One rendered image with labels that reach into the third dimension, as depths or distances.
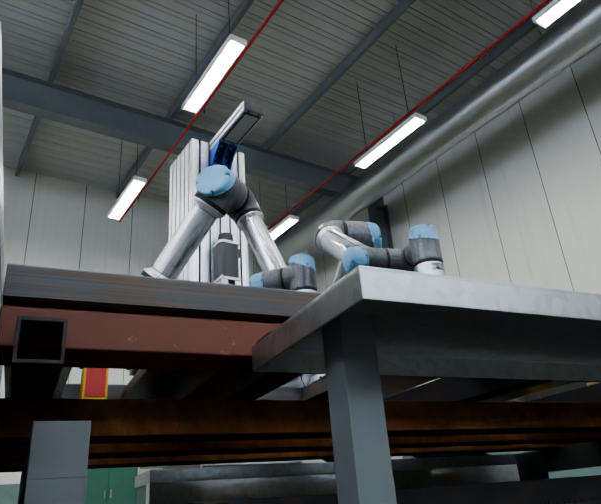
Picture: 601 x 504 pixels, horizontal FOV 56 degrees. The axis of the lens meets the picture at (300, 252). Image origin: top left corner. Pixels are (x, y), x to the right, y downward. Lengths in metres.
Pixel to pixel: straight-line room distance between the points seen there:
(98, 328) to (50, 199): 11.94
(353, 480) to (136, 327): 0.33
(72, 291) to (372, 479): 0.41
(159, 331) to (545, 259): 9.21
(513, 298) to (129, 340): 0.44
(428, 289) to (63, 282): 0.44
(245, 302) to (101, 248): 11.68
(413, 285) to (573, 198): 9.27
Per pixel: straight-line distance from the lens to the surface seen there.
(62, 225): 12.44
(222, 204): 1.79
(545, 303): 0.61
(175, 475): 1.52
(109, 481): 10.77
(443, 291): 0.53
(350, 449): 0.57
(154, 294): 0.76
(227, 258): 2.17
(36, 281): 0.75
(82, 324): 0.73
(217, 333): 0.76
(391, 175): 10.28
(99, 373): 1.30
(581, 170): 9.82
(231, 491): 1.56
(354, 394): 0.57
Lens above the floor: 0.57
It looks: 24 degrees up
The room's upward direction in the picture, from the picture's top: 5 degrees counter-clockwise
